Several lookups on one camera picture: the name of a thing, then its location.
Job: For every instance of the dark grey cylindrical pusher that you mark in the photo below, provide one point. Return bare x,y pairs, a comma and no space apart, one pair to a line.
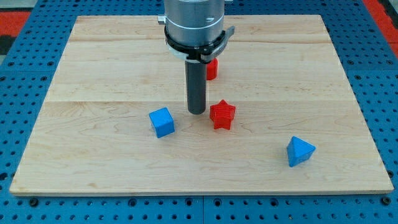
196,87

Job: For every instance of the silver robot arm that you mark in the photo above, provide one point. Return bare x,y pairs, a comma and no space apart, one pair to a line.
194,32

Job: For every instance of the light wooden board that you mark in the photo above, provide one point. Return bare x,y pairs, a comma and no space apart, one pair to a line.
93,135

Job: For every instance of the blue cube block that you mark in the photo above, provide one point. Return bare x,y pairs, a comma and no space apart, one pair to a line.
162,122

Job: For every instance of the red cylinder block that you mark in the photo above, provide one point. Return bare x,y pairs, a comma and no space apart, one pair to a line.
212,69

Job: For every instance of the blue triangle block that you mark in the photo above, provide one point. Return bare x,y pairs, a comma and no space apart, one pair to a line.
299,151

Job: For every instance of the red star block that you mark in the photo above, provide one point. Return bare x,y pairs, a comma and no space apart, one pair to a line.
222,115

